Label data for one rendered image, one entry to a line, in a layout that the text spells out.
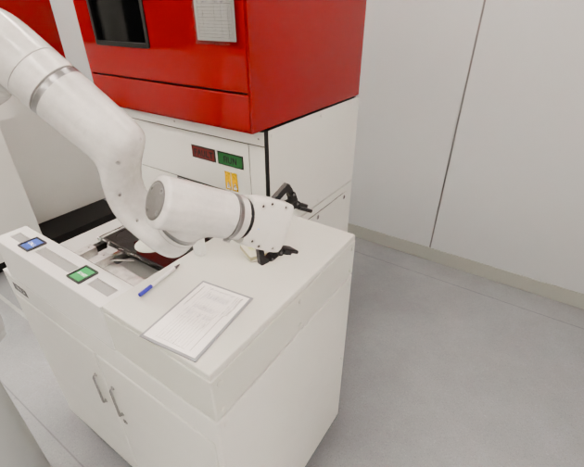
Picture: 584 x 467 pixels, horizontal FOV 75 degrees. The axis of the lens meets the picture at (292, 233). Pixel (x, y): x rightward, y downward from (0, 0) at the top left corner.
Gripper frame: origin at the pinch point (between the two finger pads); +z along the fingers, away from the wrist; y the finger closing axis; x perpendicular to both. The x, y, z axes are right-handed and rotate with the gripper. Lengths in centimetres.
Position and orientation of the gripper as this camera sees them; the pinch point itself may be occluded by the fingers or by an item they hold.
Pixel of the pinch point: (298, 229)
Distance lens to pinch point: 79.3
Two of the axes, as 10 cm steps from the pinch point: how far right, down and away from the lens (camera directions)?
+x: -6.4, -3.2, 6.9
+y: 3.2, -9.4, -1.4
